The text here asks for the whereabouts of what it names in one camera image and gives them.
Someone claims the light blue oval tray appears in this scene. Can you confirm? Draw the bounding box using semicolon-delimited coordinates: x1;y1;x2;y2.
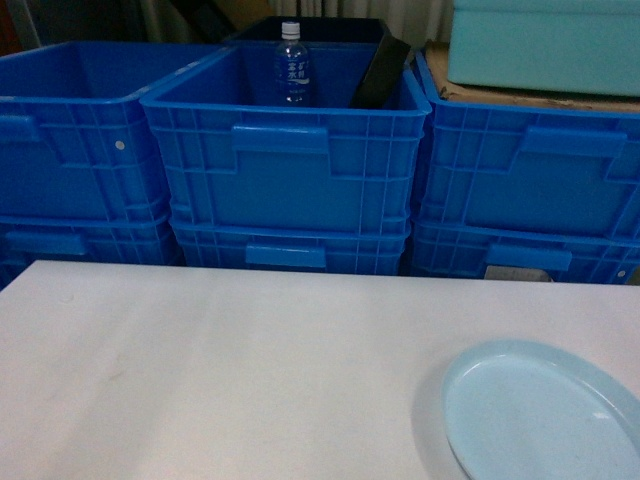
441;340;639;479

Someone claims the blue crate lower middle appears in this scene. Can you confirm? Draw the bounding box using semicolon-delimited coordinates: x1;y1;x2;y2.
171;220;410;276

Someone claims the blue crate lower right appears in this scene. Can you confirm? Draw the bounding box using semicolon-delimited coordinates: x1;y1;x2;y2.
410;221;639;284

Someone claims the blue crate upper middle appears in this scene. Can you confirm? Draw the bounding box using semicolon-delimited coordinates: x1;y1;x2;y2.
141;42;430;236

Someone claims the blue crate lower left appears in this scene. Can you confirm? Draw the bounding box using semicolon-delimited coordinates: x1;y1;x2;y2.
1;216;185;287

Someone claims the black box in crate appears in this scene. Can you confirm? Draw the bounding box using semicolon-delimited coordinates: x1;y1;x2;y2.
349;35;411;109

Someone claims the clear water bottle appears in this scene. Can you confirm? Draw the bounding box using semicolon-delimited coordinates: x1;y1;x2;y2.
274;21;312;107

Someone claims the dark blue rear crate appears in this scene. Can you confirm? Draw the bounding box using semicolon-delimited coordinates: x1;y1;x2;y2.
226;16;390;44

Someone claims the brown cardboard sheet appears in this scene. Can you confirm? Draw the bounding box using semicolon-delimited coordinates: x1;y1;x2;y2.
423;41;639;114

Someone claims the blue crate upper left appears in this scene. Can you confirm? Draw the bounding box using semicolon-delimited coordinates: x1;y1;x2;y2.
1;41;217;223

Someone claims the blue crate upper right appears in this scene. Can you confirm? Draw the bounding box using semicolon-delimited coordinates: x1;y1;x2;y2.
412;48;639;241

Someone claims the teal plastic bin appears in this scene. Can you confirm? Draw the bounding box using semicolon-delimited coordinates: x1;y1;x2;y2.
448;1;639;97

